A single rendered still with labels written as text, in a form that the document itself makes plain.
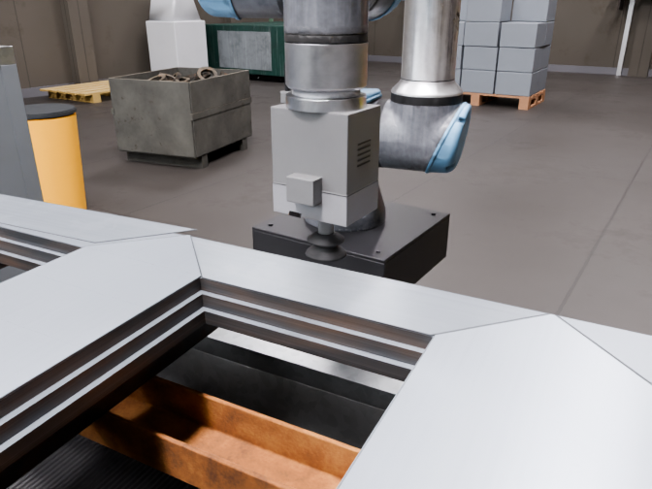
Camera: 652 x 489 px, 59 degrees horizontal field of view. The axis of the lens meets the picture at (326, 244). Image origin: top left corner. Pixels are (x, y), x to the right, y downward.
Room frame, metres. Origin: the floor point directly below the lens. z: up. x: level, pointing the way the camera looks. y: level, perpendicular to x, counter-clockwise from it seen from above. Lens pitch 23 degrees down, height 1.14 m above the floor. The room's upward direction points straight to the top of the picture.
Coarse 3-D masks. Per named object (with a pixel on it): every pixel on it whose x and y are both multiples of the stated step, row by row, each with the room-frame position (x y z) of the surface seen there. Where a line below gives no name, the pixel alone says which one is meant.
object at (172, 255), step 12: (144, 240) 0.67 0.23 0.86; (156, 240) 0.67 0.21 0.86; (108, 252) 0.63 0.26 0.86; (120, 252) 0.63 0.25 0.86; (132, 252) 0.63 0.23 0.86; (144, 252) 0.63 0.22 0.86; (156, 252) 0.63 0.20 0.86; (168, 252) 0.63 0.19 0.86; (180, 252) 0.63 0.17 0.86; (192, 252) 0.63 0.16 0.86; (156, 264) 0.60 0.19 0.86; (168, 264) 0.60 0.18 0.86; (180, 264) 0.60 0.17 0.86; (192, 264) 0.60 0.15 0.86
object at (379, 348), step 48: (0, 240) 0.71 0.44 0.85; (48, 240) 0.67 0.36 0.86; (192, 288) 0.55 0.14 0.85; (240, 288) 0.54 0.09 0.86; (144, 336) 0.47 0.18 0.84; (288, 336) 0.50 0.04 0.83; (336, 336) 0.48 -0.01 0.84; (384, 336) 0.46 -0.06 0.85; (432, 336) 0.44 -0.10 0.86; (48, 384) 0.39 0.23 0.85; (96, 384) 0.41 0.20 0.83; (0, 432) 0.34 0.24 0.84; (48, 432) 0.37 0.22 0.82
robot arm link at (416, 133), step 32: (416, 0) 0.92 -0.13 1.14; (448, 0) 0.91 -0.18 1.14; (416, 32) 0.92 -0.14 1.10; (448, 32) 0.92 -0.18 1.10; (416, 64) 0.92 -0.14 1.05; (448, 64) 0.92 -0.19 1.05; (416, 96) 0.90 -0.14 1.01; (448, 96) 0.90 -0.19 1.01; (384, 128) 0.92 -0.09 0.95; (416, 128) 0.90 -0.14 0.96; (448, 128) 0.89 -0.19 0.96; (384, 160) 0.93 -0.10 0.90; (416, 160) 0.91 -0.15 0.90; (448, 160) 0.89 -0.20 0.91
